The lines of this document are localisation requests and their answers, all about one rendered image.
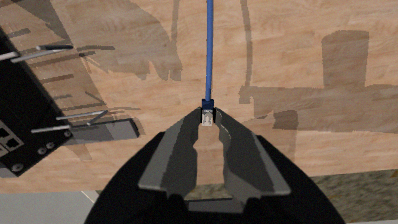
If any network cable plug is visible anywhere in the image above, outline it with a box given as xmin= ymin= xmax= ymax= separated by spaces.
xmin=202 ymin=99 xmax=214 ymax=126

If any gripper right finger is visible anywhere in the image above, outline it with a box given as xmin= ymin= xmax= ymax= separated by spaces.
xmin=212 ymin=107 xmax=346 ymax=224

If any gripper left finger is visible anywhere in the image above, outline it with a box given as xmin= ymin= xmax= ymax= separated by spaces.
xmin=84 ymin=107 xmax=203 ymax=224

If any blue network cable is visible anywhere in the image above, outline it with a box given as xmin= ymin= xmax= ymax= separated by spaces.
xmin=205 ymin=0 xmax=213 ymax=101

